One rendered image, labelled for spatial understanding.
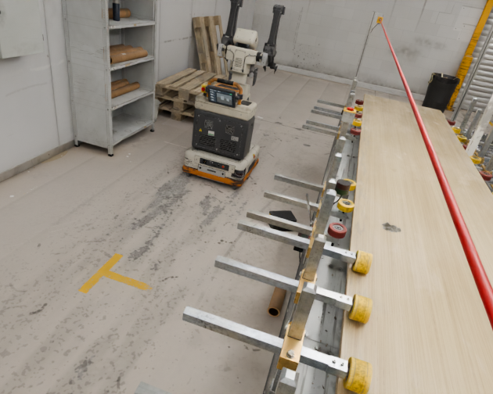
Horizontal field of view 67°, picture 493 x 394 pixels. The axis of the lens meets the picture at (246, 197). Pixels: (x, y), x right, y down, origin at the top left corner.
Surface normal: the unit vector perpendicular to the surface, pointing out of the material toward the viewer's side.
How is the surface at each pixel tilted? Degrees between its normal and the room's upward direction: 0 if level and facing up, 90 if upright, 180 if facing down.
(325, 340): 0
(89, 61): 90
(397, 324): 0
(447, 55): 90
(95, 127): 90
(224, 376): 0
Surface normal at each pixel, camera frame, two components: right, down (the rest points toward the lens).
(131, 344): 0.15, -0.85
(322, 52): -0.29, 0.45
